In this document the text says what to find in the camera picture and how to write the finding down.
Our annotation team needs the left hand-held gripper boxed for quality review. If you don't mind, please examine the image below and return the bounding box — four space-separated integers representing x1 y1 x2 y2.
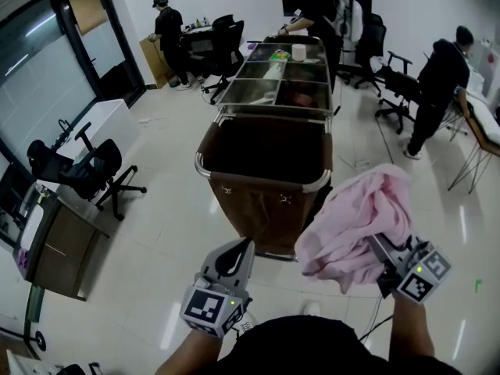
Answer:
179 237 256 338

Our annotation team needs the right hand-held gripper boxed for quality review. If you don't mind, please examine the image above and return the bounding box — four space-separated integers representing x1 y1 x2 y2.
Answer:
366 233 454 306

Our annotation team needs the brown cart with metal rail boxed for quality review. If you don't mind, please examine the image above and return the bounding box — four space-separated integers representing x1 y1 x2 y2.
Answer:
194 35 335 263

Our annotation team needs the pink cloth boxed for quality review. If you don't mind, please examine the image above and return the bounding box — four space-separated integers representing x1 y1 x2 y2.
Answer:
295 163 415 295

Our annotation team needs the person's right forearm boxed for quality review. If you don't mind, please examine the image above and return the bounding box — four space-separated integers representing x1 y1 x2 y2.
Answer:
390 291 436 359

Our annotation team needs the person's left forearm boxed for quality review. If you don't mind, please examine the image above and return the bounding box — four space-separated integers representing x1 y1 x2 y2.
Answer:
155 327 232 375

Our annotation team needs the dark red cloth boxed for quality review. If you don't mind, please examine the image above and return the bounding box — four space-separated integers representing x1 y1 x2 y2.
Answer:
291 91 318 108

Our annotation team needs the person's black shirt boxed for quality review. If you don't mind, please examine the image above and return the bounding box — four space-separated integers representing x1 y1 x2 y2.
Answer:
187 314 463 375

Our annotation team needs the black office chair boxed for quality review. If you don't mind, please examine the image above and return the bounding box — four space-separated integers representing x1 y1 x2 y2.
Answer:
200 13 246 105
337 12 388 98
374 50 423 136
26 122 148 223

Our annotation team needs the brown wooden cabinet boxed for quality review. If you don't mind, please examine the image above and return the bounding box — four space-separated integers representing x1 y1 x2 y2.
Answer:
23 196 111 301

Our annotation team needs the white desk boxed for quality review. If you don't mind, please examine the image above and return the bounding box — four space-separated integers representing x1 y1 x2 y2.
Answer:
54 98 141 164

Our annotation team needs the cardboard box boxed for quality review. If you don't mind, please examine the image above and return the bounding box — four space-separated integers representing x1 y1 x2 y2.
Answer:
139 35 177 90

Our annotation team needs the glass door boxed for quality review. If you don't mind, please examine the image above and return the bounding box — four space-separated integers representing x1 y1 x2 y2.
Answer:
58 0 146 107

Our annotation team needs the white backpack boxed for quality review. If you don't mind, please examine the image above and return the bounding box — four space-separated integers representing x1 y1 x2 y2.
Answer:
330 0 365 43

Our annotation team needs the black floor cable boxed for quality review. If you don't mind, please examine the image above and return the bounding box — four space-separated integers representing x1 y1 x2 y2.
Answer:
358 295 394 343

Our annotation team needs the wire frame table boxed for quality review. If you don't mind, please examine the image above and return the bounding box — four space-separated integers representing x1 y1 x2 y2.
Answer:
447 91 500 193

